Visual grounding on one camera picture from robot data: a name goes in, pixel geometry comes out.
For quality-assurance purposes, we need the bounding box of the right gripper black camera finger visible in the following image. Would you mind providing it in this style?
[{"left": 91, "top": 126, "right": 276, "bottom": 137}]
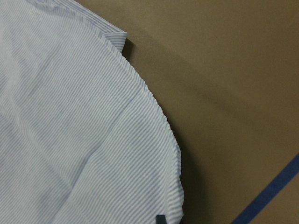
[{"left": 156, "top": 215, "right": 167, "bottom": 224}]

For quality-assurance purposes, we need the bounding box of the blue striped button shirt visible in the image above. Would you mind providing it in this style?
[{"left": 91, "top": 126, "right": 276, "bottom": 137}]
[{"left": 0, "top": 0, "right": 184, "bottom": 224}]

